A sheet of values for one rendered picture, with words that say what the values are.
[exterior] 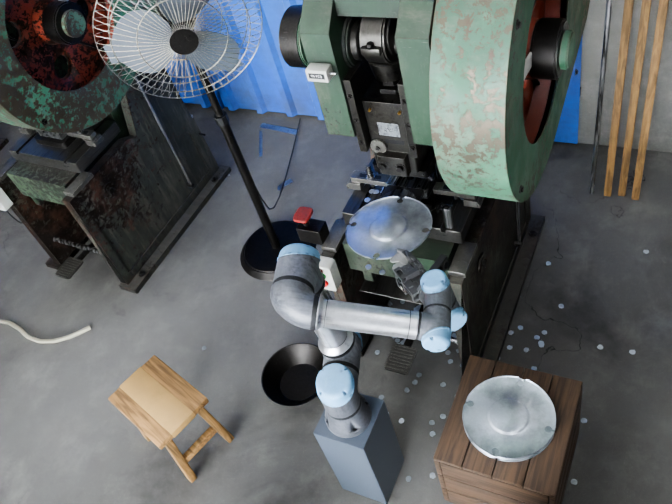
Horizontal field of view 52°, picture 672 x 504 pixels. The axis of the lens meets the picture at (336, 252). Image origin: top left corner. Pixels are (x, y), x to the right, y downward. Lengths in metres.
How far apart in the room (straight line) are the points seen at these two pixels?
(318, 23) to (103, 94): 1.26
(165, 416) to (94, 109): 1.26
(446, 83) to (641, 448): 1.59
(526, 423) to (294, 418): 1.00
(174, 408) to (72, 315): 1.18
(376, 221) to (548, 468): 0.93
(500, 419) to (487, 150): 0.97
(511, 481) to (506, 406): 0.24
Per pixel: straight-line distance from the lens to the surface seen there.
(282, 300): 1.81
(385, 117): 2.19
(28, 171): 3.55
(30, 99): 2.83
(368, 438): 2.27
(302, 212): 2.47
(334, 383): 2.11
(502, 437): 2.31
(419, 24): 1.93
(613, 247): 3.24
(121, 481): 3.06
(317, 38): 2.05
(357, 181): 2.56
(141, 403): 2.77
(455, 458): 2.31
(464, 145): 1.70
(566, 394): 2.40
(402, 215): 2.31
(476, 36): 1.61
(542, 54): 1.92
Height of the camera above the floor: 2.44
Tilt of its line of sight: 47 degrees down
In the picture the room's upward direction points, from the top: 19 degrees counter-clockwise
